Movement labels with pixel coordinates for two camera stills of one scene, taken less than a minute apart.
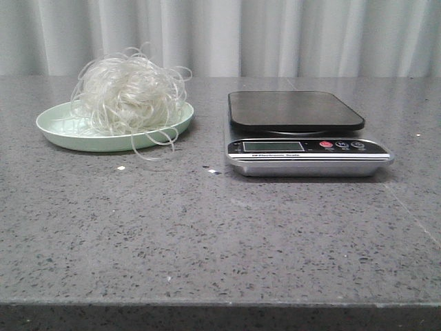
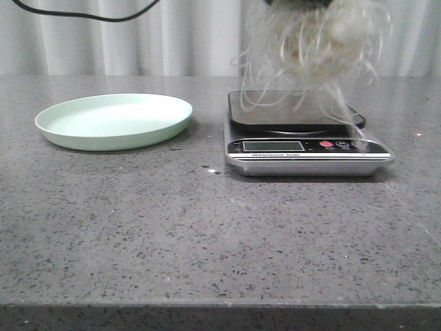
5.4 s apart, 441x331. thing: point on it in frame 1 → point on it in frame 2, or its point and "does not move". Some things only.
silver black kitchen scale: (301, 134) does not move
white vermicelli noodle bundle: (130, 92) → (298, 55)
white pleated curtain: (227, 38) does not move
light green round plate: (60, 127) does not move
